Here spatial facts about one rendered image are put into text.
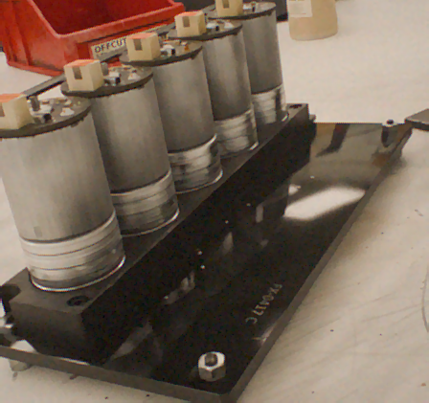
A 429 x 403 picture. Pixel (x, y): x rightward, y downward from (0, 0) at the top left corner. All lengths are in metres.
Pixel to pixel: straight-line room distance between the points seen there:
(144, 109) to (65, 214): 0.04
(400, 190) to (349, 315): 0.08
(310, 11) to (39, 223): 0.34
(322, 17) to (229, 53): 0.26
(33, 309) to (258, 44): 0.13
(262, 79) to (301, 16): 0.23
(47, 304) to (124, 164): 0.04
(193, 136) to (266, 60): 0.06
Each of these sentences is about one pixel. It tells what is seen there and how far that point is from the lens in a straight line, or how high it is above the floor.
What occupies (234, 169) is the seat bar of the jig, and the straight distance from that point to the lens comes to 0.22.
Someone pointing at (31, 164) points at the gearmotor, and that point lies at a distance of 0.16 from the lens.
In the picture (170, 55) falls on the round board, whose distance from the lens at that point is 0.20.
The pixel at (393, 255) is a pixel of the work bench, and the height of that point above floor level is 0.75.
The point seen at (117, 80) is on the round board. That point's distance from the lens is 0.18.
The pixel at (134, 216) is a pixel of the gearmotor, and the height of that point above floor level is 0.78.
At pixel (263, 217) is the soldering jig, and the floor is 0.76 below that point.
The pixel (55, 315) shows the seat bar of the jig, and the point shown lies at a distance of 0.17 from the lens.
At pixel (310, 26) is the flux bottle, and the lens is 0.48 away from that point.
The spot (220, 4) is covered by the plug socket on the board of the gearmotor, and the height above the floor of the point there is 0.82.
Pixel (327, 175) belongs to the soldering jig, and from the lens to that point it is 0.24.
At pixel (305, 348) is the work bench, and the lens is 0.17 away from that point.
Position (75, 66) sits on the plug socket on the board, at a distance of 0.18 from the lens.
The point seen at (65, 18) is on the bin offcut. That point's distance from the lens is 0.60.
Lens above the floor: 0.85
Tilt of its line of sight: 24 degrees down
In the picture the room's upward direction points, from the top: 10 degrees counter-clockwise
